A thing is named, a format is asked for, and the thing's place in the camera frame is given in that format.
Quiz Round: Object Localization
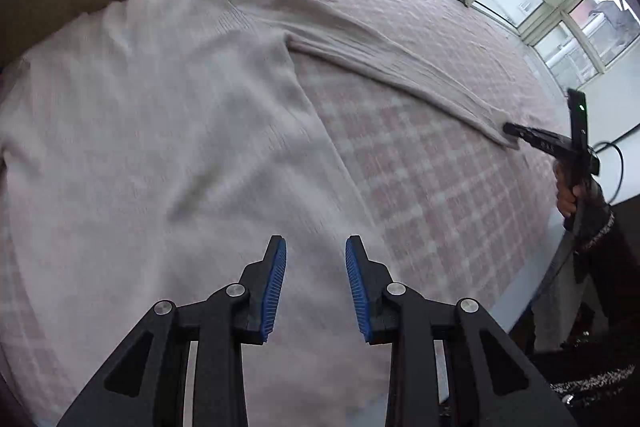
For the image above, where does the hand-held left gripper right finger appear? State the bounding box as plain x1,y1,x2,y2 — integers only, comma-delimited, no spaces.
344,235,578,427

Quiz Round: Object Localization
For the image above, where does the beige knit sweater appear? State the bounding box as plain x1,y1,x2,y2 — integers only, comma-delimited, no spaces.
0,0,521,427

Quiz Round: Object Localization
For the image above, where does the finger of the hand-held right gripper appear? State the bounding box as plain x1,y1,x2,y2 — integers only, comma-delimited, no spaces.
502,122,574,154

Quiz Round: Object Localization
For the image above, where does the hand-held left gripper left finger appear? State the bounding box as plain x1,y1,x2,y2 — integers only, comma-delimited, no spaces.
57,235,288,427

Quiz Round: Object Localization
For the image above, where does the pink plaid bed sheet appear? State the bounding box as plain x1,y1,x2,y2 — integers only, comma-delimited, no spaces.
0,0,573,427

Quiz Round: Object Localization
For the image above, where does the person's right forearm dark sleeve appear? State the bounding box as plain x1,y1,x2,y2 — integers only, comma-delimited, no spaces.
570,179,640,288

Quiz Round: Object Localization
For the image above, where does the person's dark clothing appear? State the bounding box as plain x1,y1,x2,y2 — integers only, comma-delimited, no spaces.
515,202,640,427

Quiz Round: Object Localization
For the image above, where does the person's right hand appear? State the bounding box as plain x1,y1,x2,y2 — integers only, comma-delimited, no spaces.
553,161,584,219

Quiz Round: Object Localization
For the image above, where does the white mattress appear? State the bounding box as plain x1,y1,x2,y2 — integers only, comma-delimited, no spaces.
487,207,568,335

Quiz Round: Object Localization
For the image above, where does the black cable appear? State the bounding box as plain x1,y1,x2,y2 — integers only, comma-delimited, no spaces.
592,141,626,204

